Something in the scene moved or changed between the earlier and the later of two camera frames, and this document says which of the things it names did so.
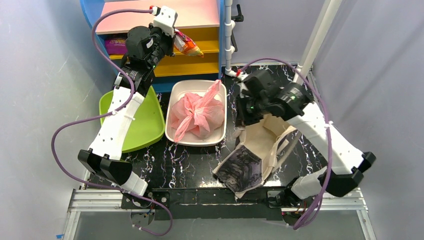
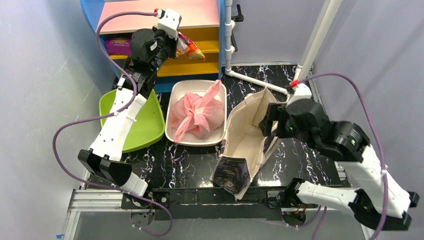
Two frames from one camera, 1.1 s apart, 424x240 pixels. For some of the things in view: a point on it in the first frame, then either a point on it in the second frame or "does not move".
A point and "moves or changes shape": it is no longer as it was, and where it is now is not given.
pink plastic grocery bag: (203, 114) does not move
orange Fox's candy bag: (186, 45) does not move
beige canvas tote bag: (261, 144) moves or changes shape
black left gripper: (169, 42) does not move
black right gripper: (243, 110) → (274, 118)
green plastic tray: (147, 126) does not move
